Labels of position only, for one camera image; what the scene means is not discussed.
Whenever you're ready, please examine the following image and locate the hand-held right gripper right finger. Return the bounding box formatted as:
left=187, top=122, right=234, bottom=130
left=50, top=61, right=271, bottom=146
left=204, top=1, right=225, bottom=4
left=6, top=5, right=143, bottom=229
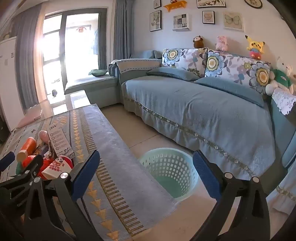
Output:
left=192, top=150, right=271, bottom=241

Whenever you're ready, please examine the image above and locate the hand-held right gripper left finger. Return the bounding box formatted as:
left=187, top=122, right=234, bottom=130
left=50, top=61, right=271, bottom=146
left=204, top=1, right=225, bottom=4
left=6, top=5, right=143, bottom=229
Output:
left=23, top=150, right=104, bottom=241

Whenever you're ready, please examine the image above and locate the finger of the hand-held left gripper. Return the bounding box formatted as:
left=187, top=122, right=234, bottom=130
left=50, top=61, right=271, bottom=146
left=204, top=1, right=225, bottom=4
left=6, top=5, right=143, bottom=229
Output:
left=0, top=152, right=15, bottom=173
left=0, top=156, right=45, bottom=188

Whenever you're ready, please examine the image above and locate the pink bottle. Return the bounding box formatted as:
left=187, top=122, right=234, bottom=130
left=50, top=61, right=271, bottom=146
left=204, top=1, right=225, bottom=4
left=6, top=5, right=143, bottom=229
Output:
left=38, top=130, right=50, bottom=145

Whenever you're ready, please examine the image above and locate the mint green plastic basket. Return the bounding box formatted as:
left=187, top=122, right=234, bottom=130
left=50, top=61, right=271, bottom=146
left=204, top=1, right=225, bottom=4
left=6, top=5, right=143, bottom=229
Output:
left=139, top=148, right=201, bottom=202

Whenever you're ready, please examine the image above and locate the red snack wrapper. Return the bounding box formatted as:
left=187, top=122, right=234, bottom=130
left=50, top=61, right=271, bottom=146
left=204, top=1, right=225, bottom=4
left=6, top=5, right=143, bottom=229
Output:
left=22, top=155, right=44, bottom=172

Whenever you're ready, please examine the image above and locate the orange bottle tan cap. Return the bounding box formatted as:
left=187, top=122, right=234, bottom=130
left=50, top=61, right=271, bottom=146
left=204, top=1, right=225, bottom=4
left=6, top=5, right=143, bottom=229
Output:
left=16, top=137, right=37, bottom=163

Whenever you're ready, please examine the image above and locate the red white panda cup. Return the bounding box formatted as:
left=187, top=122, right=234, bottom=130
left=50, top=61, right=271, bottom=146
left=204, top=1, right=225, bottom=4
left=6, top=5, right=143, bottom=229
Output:
left=40, top=156, right=74, bottom=180

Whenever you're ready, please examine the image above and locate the long white grey box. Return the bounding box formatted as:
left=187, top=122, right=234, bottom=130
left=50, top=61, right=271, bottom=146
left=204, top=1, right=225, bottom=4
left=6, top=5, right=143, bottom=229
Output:
left=47, top=125, right=75, bottom=159

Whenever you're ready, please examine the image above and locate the patterned table mat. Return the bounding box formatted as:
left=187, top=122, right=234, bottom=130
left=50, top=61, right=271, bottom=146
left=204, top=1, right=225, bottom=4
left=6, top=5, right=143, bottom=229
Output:
left=0, top=103, right=178, bottom=241

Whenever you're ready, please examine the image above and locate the pink notebook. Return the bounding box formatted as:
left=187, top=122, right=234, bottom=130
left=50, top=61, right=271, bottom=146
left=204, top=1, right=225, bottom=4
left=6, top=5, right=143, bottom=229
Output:
left=15, top=108, right=44, bottom=129

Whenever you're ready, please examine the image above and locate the blue sofa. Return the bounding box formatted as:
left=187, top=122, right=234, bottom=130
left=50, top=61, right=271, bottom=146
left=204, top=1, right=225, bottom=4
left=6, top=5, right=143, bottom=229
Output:
left=63, top=49, right=296, bottom=193

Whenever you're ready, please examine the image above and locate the white ruffled cloth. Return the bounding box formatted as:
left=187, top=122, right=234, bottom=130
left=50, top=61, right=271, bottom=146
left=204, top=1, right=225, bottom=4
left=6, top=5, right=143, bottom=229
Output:
left=266, top=178, right=296, bottom=211

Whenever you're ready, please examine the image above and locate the white cabinet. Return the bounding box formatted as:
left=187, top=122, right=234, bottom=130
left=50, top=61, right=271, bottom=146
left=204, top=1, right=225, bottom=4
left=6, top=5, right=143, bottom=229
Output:
left=0, top=37, right=23, bottom=132

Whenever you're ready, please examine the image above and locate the blue pillow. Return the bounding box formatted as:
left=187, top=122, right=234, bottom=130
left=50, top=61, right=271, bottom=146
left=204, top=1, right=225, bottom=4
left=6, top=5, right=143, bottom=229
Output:
left=146, top=67, right=200, bottom=81
left=194, top=77, right=265, bottom=107

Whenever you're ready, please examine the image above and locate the grey curtain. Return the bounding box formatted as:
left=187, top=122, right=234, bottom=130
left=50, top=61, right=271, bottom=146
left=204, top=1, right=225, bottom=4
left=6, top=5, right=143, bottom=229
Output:
left=15, top=5, right=44, bottom=112
left=113, top=0, right=134, bottom=61

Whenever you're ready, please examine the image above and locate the floral armrest cloth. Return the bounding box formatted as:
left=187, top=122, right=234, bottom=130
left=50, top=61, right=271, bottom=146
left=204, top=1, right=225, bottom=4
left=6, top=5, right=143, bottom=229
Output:
left=271, top=88, right=296, bottom=115

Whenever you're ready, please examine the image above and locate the floral cushion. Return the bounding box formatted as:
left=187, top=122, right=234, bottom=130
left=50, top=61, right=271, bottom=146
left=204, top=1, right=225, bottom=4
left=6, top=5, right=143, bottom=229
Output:
left=161, top=48, right=208, bottom=78
left=205, top=50, right=271, bottom=94

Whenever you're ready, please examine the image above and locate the white teddy bear green shirt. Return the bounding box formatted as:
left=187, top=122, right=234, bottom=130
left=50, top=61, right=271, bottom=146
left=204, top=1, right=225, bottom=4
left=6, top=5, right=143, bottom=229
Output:
left=265, top=56, right=296, bottom=96

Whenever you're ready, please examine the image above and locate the pink plush toy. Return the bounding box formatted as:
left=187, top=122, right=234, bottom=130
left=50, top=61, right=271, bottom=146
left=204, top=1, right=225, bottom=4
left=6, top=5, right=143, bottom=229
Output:
left=216, top=36, right=229, bottom=51

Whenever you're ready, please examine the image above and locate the brown monkey plush toy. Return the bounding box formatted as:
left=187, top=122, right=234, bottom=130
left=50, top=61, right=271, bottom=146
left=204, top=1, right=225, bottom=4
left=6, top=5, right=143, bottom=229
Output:
left=193, top=35, right=205, bottom=49

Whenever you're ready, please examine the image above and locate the black framed glass door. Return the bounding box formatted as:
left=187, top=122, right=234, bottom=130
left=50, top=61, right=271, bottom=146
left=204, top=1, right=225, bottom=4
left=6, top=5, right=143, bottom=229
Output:
left=42, top=8, right=109, bottom=95

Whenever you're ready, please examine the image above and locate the yellow plush toy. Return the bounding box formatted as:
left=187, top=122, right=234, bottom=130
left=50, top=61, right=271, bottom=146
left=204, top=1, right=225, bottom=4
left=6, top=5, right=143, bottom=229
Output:
left=245, top=35, right=265, bottom=61

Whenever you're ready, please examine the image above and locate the white collage picture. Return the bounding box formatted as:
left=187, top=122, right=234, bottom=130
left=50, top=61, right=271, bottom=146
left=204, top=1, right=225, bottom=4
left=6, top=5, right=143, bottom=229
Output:
left=172, top=13, right=192, bottom=31

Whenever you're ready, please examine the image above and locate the white framed butterfly picture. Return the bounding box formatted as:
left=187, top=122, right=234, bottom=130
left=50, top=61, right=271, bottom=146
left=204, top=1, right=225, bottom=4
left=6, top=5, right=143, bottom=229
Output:
left=223, top=11, right=244, bottom=32

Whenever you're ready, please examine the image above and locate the black framed butterfly picture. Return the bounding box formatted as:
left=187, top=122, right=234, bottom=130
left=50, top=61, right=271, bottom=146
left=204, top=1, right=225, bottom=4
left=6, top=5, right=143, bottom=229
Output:
left=202, top=11, right=215, bottom=24

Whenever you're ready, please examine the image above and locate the wide floral picture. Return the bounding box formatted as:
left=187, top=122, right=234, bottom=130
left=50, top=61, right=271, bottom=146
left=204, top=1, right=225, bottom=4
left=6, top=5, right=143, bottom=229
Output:
left=196, top=0, right=226, bottom=8

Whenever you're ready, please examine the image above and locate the orange wall shelf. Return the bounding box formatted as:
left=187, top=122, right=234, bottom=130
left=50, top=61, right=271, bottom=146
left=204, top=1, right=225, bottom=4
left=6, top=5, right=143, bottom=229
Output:
left=163, top=1, right=187, bottom=11

